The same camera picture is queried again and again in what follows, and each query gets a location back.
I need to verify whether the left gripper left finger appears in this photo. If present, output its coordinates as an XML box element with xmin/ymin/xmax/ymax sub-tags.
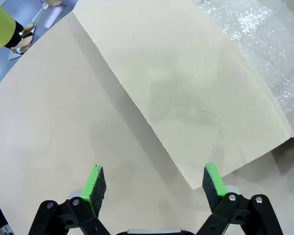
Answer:
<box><xmin>28</xmin><ymin>163</ymin><xmax>111</xmax><ymax>235</ymax></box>

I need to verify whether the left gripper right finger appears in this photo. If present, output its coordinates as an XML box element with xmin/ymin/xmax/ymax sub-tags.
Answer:
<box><xmin>196</xmin><ymin>163</ymin><xmax>284</xmax><ymax>235</ymax></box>

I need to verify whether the brown cardboard shipping box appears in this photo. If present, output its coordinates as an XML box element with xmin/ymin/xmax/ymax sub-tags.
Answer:
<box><xmin>72</xmin><ymin>0</ymin><xmax>294</xmax><ymax>190</ymax></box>

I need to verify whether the clear bubble wrap sheet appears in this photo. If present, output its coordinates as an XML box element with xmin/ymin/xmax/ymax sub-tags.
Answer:
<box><xmin>191</xmin><ymin>0</ymin><xmax>294</xmax><ymax>120</ymax></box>

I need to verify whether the mannequin with yellow skirt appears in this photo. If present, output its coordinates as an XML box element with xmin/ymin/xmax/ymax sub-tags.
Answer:
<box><xmin>0</xmin><ymin>0</ymin><xmax>37</xmax><ymax>55</ymax></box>

